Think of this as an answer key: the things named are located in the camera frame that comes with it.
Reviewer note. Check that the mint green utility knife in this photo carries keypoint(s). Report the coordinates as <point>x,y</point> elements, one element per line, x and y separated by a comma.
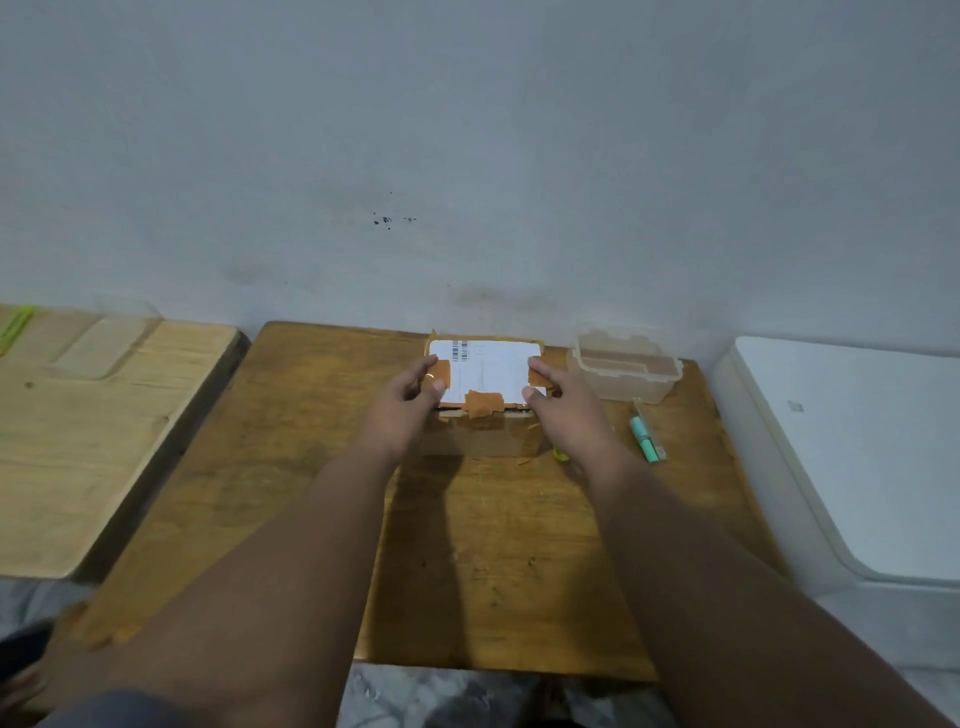
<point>646,441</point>

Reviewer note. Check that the person's right hand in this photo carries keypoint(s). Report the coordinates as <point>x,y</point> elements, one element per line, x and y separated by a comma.
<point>574,420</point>

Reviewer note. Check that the lime green stick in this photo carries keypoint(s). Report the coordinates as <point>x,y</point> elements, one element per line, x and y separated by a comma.
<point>15,328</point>

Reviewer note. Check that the person's left thumb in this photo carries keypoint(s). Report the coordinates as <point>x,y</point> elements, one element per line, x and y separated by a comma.
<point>435,390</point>

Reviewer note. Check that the person's right thumb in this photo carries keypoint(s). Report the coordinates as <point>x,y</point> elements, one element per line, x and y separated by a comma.
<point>535,394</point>

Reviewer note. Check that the person's right forearm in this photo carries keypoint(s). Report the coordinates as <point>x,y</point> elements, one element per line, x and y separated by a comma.
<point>720,600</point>

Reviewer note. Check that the dark brown wooden table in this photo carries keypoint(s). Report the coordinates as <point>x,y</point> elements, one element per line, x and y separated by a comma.
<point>487,562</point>

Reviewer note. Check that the grey shirt sleeve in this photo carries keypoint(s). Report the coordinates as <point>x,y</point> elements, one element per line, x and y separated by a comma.
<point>112,712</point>

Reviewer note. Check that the person's left forearm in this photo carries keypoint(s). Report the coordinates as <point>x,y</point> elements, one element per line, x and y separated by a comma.
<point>247,600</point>

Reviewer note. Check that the clear plastic lidded container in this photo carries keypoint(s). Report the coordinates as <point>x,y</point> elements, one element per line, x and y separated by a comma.
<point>626,371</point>

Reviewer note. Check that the white appliance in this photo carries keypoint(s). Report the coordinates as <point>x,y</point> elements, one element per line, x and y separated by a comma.
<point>862,465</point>

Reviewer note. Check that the clear plastic box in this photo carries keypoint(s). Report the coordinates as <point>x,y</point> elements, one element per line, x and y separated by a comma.
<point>105,341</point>

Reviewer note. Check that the person's left hand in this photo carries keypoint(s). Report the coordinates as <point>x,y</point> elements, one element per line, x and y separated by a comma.
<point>394,416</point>

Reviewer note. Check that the taped cardboard box white label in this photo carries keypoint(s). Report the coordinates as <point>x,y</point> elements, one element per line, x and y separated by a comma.
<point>487,367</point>

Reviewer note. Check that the light wooden table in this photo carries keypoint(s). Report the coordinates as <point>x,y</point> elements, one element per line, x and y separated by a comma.
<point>82,450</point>

